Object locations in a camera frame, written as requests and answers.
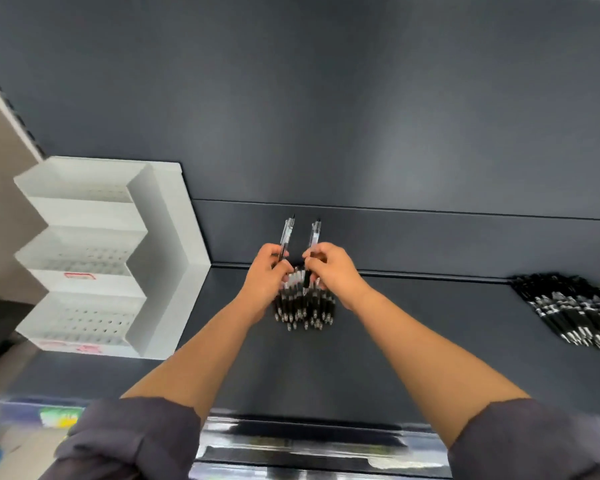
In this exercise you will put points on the person's right hand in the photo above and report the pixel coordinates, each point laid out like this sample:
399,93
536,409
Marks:
337,274

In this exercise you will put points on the person's left hand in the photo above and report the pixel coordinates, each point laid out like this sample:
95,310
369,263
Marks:
265,284

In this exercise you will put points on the row of clear-barrel pens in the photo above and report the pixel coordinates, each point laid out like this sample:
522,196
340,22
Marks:
300,307

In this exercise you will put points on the clear-barrel black-grip pen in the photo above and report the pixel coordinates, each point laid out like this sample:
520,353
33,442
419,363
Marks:
286,232
314,232

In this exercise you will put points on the white tiered pen holder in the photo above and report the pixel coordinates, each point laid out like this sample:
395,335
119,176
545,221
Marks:
170,234

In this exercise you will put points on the aligned bundle of black pens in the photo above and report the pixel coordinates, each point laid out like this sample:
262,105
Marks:
565,309

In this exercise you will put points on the person's left forearm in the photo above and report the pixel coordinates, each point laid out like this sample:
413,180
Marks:
195,364

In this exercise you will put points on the person's right forearm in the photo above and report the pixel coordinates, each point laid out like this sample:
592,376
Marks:
430,364

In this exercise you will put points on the dark grey shelf unit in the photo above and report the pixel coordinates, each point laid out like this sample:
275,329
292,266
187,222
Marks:
380,119

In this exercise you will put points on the grey left sleeve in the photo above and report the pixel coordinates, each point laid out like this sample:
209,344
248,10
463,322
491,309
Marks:
125,442

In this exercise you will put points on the grey sleeve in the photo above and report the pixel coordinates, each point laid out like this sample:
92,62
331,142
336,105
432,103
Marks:
125,442
530,444

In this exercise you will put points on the yellow green price tag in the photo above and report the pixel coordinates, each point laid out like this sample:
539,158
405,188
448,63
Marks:
60,417

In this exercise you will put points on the grey right sleeve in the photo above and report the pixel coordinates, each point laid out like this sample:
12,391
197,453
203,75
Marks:
530,444

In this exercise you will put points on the white slotted shelf upright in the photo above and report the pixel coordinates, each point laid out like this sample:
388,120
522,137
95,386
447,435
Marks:
10,114

